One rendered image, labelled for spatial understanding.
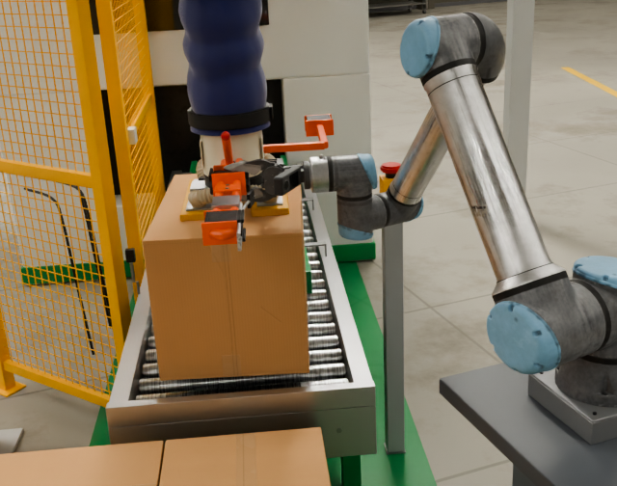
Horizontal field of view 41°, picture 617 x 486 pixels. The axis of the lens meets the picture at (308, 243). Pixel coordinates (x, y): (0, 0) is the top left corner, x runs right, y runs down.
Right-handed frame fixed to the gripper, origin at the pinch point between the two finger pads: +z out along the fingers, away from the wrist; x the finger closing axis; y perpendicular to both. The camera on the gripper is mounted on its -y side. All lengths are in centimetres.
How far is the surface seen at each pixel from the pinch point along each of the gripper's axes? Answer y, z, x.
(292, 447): -26, -11, -61
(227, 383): 11, 6, -62
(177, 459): -26, 17, -61
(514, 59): 271, -159, -17
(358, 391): -11, -29, -56
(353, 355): 10, -31, -56
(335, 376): 11, -25, -63
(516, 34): 271, -159, -3
